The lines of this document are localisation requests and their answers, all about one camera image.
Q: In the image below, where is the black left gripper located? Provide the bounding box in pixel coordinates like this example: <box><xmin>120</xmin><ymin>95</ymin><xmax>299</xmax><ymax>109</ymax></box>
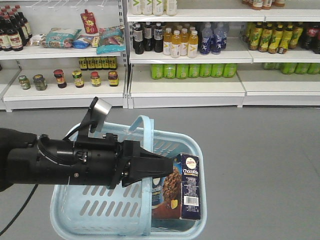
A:
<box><xmin>72</xmin><ymin>132</ymin><xmax>173</xmax><ymax>189</ymax></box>

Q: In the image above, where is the dark blue Chocofello cookie box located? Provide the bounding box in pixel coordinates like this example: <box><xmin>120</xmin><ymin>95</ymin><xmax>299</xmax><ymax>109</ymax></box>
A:
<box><xmin>151</xmin><ymin>153</ymin><xmax>201</xmax><ymax>221</ymax></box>

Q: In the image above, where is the light blue plastic basket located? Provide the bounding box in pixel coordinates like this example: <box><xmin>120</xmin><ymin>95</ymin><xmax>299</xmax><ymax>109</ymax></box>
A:
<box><xmin>50</xmin><ymin>115</ymin><xmax>208</xmax><ymax>240</ymax></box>

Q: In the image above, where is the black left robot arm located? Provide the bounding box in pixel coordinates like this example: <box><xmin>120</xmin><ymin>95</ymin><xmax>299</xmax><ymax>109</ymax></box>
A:
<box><xmin>0</xmin><ymin>128</ymin><xmax>173</xmax><ymax>191</ymax></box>

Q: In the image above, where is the white supermarket shelving unit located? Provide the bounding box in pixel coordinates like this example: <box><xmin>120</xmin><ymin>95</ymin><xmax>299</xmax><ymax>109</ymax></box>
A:
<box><xmin>123</xmin><ymin>0</ymin><xmax>320</xmax><ymax>109</ymax></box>

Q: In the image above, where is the white pegboard shelving unit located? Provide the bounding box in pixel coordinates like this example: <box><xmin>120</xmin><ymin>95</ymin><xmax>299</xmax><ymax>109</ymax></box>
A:
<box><xmin>0</xmin><ymin>0</ymin><xmax>128</xmax><ymax>112</ymax></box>

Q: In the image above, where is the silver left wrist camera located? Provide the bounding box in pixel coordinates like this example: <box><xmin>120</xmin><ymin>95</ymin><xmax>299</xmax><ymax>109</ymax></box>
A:
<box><xmin>80</xmin><ymin>97</ymin><xmax>112</xmax><ymax>133</ymax></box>

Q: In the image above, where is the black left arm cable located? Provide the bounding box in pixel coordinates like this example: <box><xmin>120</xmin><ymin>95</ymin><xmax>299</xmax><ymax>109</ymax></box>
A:
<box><xmin>0</xmin><ymin>122</ymin><xmax>96</xmax><ymax>233</ymax></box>

